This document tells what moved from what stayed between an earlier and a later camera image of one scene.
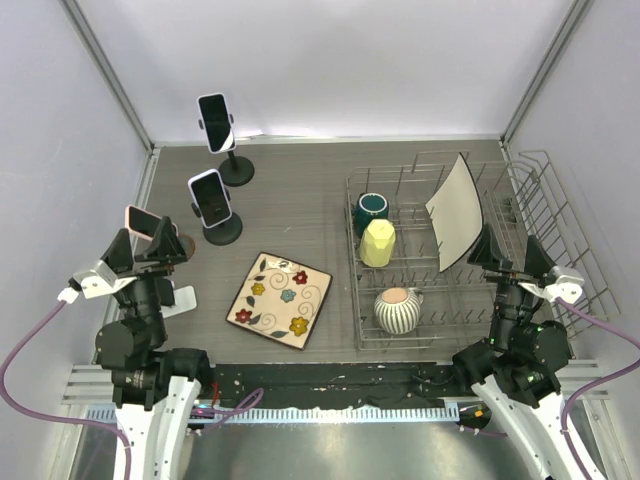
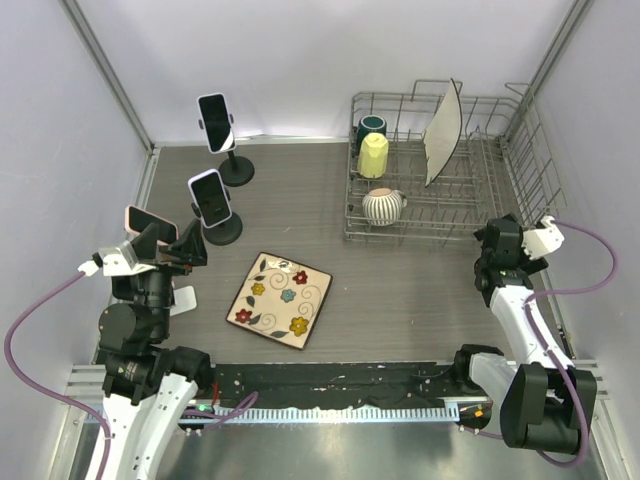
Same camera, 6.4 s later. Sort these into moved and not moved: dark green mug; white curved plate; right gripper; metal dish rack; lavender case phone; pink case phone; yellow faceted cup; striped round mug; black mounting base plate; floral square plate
Moved: right gripper; white curved plate; striped round mug; metal dish rack; yellow faceted cup; dark green mug
Not moved: floral square plate; black mounting base plate; lavender case phone; pink case phone
